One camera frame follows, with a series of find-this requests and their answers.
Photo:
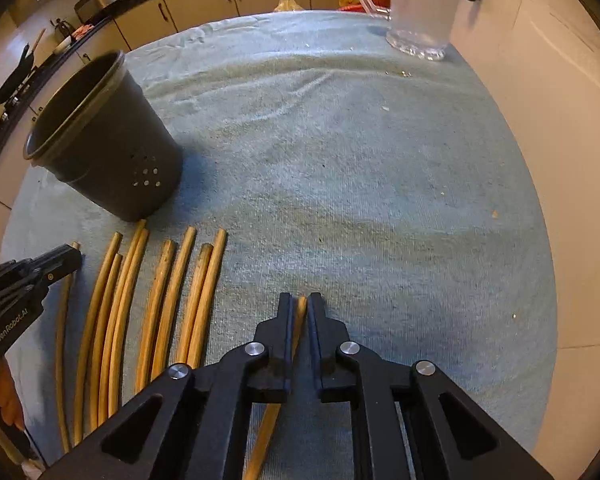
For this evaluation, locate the dark perforated utensil holder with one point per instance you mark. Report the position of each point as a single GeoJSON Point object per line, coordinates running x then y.
{"type": "Point", "coordinates": [100, 135]}

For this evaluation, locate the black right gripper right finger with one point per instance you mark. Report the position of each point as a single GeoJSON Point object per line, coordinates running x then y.
{"type": "Point", "coordinates": [409, 421]}

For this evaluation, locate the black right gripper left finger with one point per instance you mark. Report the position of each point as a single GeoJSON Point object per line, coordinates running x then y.
{"type": "Point", "coordinates": [191, 423]}

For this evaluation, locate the light blue towel mat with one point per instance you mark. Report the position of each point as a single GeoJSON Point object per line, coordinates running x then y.
{"type": "Point", "coordinates": [389, 185]}

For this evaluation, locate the black frying pan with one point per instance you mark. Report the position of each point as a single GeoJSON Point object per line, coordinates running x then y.
{"type": "Point", "coordinates": [18, 75]}

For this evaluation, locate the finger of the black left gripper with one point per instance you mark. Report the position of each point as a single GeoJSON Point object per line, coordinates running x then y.
{"type": "Point", "coordinates": [53, 266]}

